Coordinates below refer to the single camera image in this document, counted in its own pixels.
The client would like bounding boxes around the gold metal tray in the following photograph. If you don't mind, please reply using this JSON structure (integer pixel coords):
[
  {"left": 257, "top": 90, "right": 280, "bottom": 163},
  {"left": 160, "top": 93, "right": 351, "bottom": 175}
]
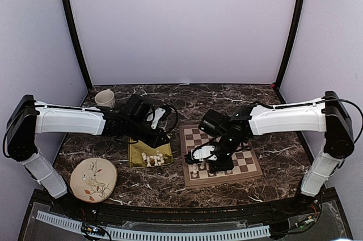
[{"left": 128, "top": 138, "right": 173, "bottom": 168}]

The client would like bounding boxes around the wooden chess board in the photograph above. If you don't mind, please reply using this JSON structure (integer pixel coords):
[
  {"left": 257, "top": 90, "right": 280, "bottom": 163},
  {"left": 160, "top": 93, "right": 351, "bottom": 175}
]
[{"left": 179, "top": 124, "right": 262, "bottom": 189}]

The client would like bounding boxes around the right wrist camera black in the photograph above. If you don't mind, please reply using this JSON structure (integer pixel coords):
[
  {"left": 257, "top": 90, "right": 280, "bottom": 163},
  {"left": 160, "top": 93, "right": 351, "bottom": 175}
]
[{"left": 198, "top": 109, "right": 230, "bottom": 138}]

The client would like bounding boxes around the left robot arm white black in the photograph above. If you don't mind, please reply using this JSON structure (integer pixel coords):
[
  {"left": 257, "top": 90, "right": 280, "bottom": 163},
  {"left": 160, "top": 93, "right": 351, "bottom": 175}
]
[{"left": 2, "top": 94, "right": 171, "bottom": 216}]

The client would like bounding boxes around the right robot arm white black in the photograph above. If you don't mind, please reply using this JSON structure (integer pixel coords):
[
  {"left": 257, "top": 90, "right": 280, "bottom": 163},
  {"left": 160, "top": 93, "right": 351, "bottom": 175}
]
[{"left": 184, "top": 91, "right": 358, "bottom": 215}]

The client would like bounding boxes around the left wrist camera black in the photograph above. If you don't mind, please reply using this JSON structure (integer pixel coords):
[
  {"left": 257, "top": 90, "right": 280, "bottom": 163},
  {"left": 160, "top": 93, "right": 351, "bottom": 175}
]
[{"left": 125, "top": 94, "right": 151, "bottom": 121}]

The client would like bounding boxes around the cream ceramic mug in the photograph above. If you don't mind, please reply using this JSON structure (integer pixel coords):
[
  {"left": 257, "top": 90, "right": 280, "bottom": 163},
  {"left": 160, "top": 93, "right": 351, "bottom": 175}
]
[{"left": 94, "top": 89, "right": 116, "bottom": 108}]

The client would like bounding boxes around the left black frame post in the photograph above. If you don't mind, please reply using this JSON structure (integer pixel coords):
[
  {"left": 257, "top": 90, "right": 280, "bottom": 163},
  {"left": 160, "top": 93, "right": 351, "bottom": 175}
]
[{"left": 62, "top": 0, "right": 93, "bottom": 90}]

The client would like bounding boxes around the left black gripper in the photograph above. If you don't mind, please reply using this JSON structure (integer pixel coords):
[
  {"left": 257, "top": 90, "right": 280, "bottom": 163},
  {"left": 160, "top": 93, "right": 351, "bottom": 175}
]
[{"left": 125, "top": 118, "right": 170, "bottom": 149}]

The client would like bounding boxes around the black frame post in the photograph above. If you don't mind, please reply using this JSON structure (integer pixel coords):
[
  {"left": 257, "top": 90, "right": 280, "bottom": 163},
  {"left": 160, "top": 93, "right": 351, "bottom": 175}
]
[
  {"left": 274, "top": 0, "right": 304, "bottom": 92},
  {"left": 62, "top": 0, "right": 93, "bottom": 90}
]

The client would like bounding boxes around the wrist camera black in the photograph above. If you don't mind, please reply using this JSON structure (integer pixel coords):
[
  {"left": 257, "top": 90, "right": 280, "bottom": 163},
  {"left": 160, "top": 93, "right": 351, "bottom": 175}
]
[
  {"left": 198, "top": 109, "right": 230, "bottom": 138},
  {"left": 125, "top": 94, "right": 151, "bottom": 121}
]

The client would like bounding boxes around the grey slotted cable duct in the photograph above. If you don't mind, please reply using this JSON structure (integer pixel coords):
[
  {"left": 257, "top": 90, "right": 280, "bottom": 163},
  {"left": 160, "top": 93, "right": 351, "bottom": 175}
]
[{"left": 35, "top": 211, "right": 271, "bottom": 240}]

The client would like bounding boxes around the right black frame post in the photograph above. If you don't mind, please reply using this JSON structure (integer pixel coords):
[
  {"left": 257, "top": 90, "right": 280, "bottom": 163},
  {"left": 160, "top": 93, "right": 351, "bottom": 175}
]
[{"left": 274, "top": 0, "right": 304, "bottom": 92}]

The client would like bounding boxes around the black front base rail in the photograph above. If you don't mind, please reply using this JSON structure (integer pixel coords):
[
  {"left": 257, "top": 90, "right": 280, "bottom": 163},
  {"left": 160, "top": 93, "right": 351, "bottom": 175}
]
[{"left": 28, "top": 188, "right": 338, "bottom": 227}]

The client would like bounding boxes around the round bird painted plate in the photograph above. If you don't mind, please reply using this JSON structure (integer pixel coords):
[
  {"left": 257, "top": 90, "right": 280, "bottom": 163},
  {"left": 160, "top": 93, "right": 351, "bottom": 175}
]
[{"left": 69, "top": 158, "right": 118, "bottom": 204}]

